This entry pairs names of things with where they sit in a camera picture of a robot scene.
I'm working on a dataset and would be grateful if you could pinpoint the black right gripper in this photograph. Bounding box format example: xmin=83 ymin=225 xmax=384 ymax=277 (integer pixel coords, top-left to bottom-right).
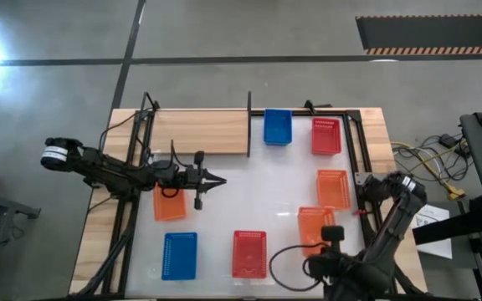
xmin=305 ymin=226 xmax=370 ymax=301

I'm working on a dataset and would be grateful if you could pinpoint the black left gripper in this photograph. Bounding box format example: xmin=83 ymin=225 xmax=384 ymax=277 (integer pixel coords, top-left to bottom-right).
xmin=156 ymin=150 xmax=228 ymax=211

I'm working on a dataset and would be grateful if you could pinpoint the orange plastic slotted basket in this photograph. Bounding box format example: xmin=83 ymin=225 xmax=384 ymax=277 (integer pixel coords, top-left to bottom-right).
xmin=152 ymin=182 xmax=188 ymax=222
xmin=315 ymin=169 xmax=352 ymax=211
xmin=297 ymin=206 xmax=337 ymax=258

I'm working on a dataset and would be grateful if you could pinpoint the red plastic slotted basket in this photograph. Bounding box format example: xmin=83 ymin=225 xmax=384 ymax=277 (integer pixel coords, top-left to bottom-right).
xmin=231 ymin=229 xmax=269 ymax=280
xmin=310 ymin=117 xmax=343 ymax=156

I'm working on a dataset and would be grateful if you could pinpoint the blue plastic slotted basket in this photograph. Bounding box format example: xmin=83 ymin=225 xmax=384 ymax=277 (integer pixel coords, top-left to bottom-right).
xmin=161 ymin=232 xmax=199 ymax=282
xmin=263 ymin=108 xmax=294 ymax=147

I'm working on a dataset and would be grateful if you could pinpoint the wooden shelf board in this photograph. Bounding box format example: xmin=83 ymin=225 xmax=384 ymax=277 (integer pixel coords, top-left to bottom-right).
xmin=150 ymin=109 xmax=251 ymax=156

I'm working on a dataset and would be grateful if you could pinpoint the white paper sheet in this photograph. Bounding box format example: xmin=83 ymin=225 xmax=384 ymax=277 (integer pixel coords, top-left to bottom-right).
xmin=410 ymin=200 xmax=454 ymax=260

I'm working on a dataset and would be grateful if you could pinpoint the black power adapter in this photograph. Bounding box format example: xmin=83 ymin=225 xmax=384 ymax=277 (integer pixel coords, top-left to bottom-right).
xmin=438 ymin=133 xmax=459 ymax=149

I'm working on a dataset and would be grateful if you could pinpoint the dark grey equipment cart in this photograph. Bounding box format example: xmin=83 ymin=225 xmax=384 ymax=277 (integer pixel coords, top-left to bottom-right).
xmin=412 ymin=102 xmax=482 ymax=301

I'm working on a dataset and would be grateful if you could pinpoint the black hazard-striped floor mat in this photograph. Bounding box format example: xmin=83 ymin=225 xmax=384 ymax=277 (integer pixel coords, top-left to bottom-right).
xmin=355 ymin=14 xmax=482 ymax=56

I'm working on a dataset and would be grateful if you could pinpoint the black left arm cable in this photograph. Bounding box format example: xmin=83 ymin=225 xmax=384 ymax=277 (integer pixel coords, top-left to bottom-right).
xmin=160 ymin=140 xmax=183 ymax=200

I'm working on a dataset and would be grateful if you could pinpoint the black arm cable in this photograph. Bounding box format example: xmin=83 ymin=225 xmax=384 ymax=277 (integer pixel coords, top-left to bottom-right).
xmin=160 ymin=140 xmax=183 ymax=200
xmin=269 ymin=243 xmax=330 ymax=293

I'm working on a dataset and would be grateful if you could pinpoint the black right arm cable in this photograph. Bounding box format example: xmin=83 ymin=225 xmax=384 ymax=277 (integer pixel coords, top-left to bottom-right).
xmin=269 ymin=243 xmax=330 ymax=293

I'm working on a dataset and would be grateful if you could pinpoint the black shelf divider post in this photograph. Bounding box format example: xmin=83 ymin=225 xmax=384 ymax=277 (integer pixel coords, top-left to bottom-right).
xmin=246 ymin=90 xmax=254 ymax=158

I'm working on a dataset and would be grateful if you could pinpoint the black aluminium rig frame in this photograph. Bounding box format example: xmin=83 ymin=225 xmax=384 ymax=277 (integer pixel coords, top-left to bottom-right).
xmin=67 ymin=90 xmax=430 ymax=301

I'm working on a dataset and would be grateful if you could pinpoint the yellow cable with plug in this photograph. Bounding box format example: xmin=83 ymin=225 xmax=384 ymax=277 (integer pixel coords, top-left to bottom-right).
xmin=391 ymin=140 xmax=467 ymax=202

